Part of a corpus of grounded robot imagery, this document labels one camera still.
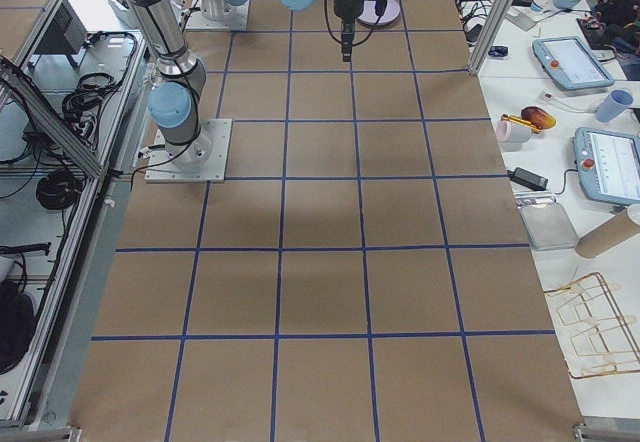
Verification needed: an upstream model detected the lilac plate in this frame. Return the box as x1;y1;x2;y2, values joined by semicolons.
357;0;400;27

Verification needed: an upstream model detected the pink cup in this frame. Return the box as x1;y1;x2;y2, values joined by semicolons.
495;120;533;144

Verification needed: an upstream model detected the paper cup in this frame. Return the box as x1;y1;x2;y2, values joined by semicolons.
530;0;552;13

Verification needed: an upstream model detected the light blue plastic cup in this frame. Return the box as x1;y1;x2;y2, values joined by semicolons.
595;89;634;123

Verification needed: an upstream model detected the red brown toy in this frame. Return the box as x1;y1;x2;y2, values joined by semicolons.
521;106;557;130

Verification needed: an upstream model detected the upper blue teach pendant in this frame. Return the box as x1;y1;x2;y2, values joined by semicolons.
532;36;615;90

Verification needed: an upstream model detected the blue teach pendant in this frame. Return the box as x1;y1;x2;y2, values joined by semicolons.
532;36;615;90
573;127;639;205

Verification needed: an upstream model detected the black power adapter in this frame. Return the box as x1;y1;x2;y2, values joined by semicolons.
507;167;548;191

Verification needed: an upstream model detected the metal tin box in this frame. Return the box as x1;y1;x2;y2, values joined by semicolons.
514;191;578;251

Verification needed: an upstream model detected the lower blue teach pendant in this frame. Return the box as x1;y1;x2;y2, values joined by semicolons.
573;127;639;205

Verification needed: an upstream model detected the cardboard tube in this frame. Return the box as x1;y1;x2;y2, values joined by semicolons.
575;204;639;258

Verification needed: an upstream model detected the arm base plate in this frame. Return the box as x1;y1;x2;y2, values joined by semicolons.
144;118;232;183
185;0;250;32

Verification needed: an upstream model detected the aluminium frame post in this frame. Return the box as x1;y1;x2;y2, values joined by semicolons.
468;0;512;75

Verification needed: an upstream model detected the gold wire rack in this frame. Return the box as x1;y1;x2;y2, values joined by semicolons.
544;272;639;380

